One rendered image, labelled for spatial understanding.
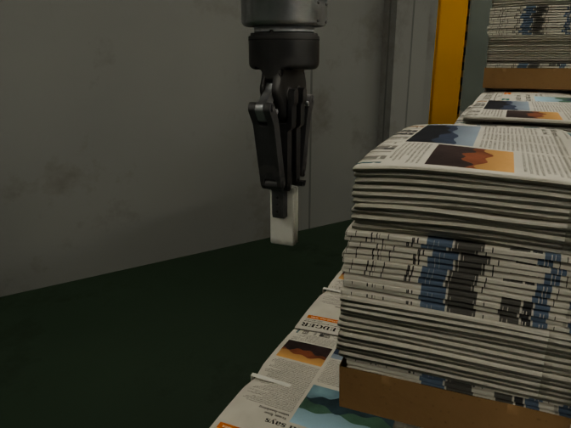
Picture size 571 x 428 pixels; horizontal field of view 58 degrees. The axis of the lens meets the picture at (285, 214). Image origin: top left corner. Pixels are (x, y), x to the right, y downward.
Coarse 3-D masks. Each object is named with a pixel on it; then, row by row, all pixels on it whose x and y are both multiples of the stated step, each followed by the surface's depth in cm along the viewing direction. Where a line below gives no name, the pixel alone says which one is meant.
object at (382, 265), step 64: (448, 128) 58; (512, 128) 59; (384, 192) 40; (448, 192) 38; (512, 192) 36; (384, 256) 42; (448, 256) 39; (512, 256) 37; (384, 320) 43; (448, 320) 40; (512, 320) 39; (448, 384) 42; (512, 384) 40
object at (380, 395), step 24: (360, 384) 45; (384, 384) 44; (408, 384) 43; (360, 408) 46; (384, 408) 45; (408, 408) 44; (432, 408) 43; (456, 408) 42; (480, 408) 41; (504, 408) 41; (528, 408) 40
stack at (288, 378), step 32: (320, 320) 109; (288, 352) 97; (320, 352) 97; (256, 384) 89; (288, 384) 88; (320, 384) 88; (224, 416) 80; (256, 416) 80; (288, 416) 80; (320, 416) 80; (352, 416) 80
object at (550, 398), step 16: (560, 144) 49; (560, 272) 36; (560, 288) 37; (560, 304) 37; (560, 320) 37; (560, 336) 37; (560, 352) 38; (544, 368) 38; (560, 368) 38; (544, 384) 39; (560, 384) 38; (544, 400) 39; (560, 400) 39
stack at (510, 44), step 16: (496, 0) 110; (512, 0) 109; (528, 0) 108; (544, 0) 106; (560, 0) 105; (496, 16) 110; (512, 16) 109; (528, 16) 108; (544, 16) 107; (560, 16) 106; (496, 32) 111; (512, 32) 110; (528, 32) 109; (544, 32) 108; (560, 32) 107; (496, 48) 112; (512, 48) 111; (528, 48) 110; (544, 48) 109; (560, 48) 107; (496, 64) 113; (512, 64) 111; (528, 64) 110; (544, 64) 109; (560, 64) 108
